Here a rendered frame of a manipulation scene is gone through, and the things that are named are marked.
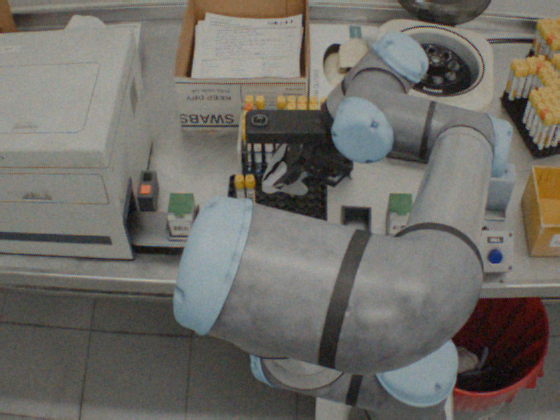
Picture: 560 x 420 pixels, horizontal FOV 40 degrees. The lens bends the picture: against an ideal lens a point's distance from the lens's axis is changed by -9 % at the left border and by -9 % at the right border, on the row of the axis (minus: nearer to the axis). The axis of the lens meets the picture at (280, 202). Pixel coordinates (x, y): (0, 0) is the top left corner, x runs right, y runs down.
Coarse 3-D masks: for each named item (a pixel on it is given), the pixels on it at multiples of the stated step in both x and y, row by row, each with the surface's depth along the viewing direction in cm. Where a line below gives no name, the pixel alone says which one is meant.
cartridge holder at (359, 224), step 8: (344, 208) 141; (352, 208) 141; (360, 208) 141; (368, 208) 141; (344, 216) 141; (352, 216) 143; (360, 216) 143; (368, 216) 142; (344, 224) 141; (352, 224) 142; (360, 224) 142; (368, 224) 140
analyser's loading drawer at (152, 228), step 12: (132, 216) 140; (144, 216) 140; (156, 216) 140; (132, 228) 139; (144, 228) 139; (156, 228) 139; (168, 228) 135; (132, 240) 137; (144, 240) 137; (156, 240) 137; (168, 240) 137; (180, 240) 136
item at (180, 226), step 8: (192, 200) 134; (192, 208) 133; (168, 216) 133; (176, 216) 133; (184, 216) 133; (192, 216) 134; (176, 224) 134; (184, 224) 134; (192, 224) 134; (176, 232) 136; (184, 232) 136
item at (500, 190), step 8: (512, 168) 138; (504, 176) 137; (512, 176) 137; (496, 184) 138; (504, 184) 138; (512, 184) 137; (488, 192) 140; (496, 192) 140; (504, 192) 139; (512, 192) 139; (488, 200) 142; (496, 200) 142; (504, 200) 141; (488, 208) 144; (496, 208) 143; (504, 208) 143; (488, 216) 143; (496, 216) 143; (504, 216) 143
